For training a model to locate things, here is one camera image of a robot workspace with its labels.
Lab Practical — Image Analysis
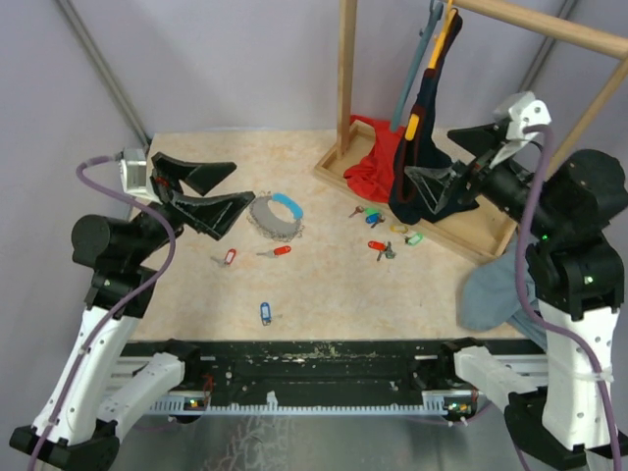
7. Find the yellow tag key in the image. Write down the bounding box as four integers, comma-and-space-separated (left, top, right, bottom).
390, 225, 409, 235

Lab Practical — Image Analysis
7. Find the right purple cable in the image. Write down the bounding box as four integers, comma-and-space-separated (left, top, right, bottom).
513, 123, 628, 471

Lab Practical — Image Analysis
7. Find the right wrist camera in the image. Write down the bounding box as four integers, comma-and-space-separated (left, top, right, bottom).
490, 91, 551, 169

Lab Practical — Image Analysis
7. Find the large keyring with blue grip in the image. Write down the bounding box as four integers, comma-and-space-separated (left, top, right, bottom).
248, 192, 304, 242

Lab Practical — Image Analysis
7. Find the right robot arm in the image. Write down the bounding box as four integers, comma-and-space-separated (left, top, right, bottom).
404, 125, 627, 470

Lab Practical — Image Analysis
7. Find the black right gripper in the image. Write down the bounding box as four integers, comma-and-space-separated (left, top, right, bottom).
403, 121, 561, 237

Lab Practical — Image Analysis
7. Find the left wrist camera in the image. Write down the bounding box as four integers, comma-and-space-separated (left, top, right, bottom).
119, 148, 150, 200

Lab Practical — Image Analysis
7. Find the grey-blue hanger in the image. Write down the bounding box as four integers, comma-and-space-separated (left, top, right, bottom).
389, 1, 445, 132

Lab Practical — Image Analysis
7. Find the light blue t-shirt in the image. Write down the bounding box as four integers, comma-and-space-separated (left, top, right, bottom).
458, 236, 548, 351

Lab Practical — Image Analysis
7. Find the yellow hanger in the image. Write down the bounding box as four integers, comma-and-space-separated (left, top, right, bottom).
404, 0, 456, 140

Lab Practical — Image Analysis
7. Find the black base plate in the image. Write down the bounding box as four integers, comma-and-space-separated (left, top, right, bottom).
150, 339, 548, 416

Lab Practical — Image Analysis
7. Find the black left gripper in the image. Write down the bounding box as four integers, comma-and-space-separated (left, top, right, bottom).
126, 152, 254, 265

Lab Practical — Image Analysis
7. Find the red tag key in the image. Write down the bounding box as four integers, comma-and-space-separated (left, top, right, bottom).
211, 248, 237, 268
257, 245, 291, 258
367, 240, 396, 261

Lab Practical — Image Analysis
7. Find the white cable duct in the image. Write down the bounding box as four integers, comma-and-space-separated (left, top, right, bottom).
141, 390, 492, 417

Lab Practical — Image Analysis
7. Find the wooden clothes rack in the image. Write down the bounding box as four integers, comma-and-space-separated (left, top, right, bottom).
313, 0, 628, 264

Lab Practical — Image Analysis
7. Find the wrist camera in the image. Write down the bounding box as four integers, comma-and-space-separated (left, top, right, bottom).
490, 91, 551, 169
119, 148, 150, 200

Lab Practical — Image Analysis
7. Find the navy jersey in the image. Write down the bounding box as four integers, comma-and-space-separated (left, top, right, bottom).
389, 8, 468, 225

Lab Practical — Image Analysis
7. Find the red t-shirt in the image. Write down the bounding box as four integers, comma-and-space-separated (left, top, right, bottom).
343, 115, 405, 203

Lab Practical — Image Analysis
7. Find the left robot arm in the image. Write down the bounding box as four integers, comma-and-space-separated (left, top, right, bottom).
10, 149, 255, 470

